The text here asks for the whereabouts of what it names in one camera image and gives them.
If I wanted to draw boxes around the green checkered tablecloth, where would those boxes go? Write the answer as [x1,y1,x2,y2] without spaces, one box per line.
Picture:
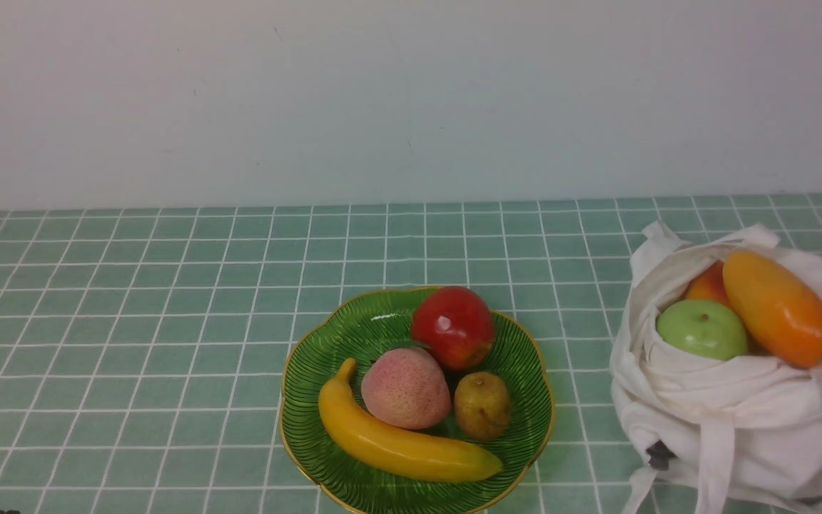
[0,194,822,513]

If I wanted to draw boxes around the green glass fruit plate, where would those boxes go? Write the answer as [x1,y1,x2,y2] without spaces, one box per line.
[278,287,557,513]

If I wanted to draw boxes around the pink peach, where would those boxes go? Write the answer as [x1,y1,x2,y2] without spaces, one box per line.
[361,347,452,430]

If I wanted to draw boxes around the brown kiwi fruit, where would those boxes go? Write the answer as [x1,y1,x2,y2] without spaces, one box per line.
[454,371,512,442]

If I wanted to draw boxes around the green apple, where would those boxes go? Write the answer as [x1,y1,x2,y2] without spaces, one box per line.
[656,299,749,361]

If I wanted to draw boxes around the orange yellow mango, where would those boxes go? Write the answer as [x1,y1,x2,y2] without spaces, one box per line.
[722,251,822,368]

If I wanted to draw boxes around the red apple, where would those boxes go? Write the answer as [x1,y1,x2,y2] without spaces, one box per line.
[410,286,496,372]

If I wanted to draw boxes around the yellow banana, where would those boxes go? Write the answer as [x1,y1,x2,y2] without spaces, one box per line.
[318,358,503,483]

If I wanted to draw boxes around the orange red fruit in bag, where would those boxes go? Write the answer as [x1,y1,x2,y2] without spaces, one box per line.
[682,261,733,310]

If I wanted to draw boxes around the white cloth bag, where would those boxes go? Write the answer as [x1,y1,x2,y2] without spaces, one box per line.
[610,221,822,513]

